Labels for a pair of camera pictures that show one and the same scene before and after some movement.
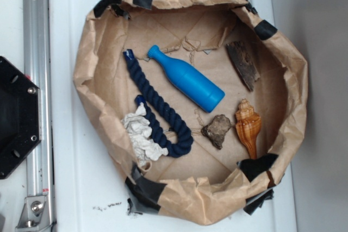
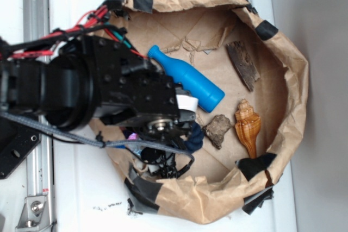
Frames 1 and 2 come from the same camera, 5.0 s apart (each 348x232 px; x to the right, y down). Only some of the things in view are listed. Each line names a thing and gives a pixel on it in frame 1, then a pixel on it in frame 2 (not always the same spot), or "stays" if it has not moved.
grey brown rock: [215, 130] stays
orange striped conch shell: [248, 123] stays
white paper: [140, 130] to [140, 167]
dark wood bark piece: [243, 62] stays
